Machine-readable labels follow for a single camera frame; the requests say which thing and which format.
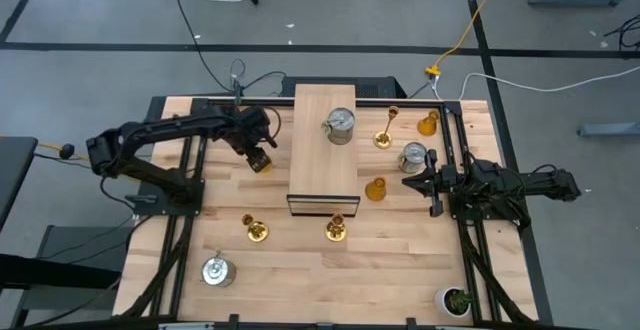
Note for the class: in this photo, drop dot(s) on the black aluminium table frame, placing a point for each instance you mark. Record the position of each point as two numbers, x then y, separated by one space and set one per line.
175 250

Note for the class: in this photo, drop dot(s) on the tall brass candlestick holder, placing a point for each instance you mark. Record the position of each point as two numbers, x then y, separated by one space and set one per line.
257 231
336 230
382 140

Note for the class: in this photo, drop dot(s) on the amber ribbed glass candle holder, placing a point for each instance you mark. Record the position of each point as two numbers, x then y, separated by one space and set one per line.
375 190
269 168
427 126

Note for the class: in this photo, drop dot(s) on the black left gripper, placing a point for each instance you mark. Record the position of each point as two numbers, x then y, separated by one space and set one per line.
252 132

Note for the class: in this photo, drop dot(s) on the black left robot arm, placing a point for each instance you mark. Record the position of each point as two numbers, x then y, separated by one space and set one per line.
160 125

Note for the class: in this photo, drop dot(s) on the silver aluminium extrusion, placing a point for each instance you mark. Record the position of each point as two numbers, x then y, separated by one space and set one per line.
185 326

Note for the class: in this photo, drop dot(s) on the black bar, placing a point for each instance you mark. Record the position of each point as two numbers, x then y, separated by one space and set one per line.
50 272

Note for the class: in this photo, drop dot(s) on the wooden shelf riser black frame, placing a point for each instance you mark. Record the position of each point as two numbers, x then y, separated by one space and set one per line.
320 170

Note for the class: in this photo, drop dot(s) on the black desk top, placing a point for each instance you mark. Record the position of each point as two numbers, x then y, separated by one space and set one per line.
15 170

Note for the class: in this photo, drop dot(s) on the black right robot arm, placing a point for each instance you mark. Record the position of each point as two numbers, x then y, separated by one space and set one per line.
525 180

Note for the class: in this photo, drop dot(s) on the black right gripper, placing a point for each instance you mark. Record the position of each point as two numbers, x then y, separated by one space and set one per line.
440 182

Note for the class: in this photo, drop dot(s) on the black computer case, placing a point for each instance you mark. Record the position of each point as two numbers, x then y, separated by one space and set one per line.
380 87

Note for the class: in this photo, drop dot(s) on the small plant in white pot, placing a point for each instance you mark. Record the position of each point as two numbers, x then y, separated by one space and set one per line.
452 302

